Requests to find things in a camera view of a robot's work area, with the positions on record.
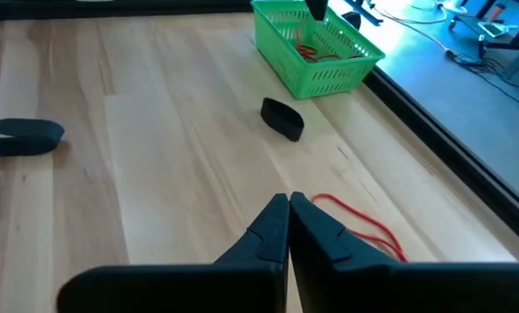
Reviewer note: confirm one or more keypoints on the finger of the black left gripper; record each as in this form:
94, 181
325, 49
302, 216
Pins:
312, 6
322, 6

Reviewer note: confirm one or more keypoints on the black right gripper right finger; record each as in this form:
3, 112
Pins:
372, 291

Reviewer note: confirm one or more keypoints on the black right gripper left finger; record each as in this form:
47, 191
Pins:
198, 291

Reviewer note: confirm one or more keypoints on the black wide rubber band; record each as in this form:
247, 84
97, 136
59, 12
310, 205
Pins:
281, 124
24, 148

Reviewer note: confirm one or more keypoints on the black stand leg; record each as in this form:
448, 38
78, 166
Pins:
367, 13

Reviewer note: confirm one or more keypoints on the green plastic basket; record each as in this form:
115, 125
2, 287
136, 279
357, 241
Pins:
328, 80

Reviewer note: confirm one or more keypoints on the white tablet device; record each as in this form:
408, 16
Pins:
496, 28

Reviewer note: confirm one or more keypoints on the black desk frame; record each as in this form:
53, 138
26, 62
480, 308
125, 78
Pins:
467, 24

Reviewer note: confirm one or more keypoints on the black aluminium table frame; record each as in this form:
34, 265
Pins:
481, 180

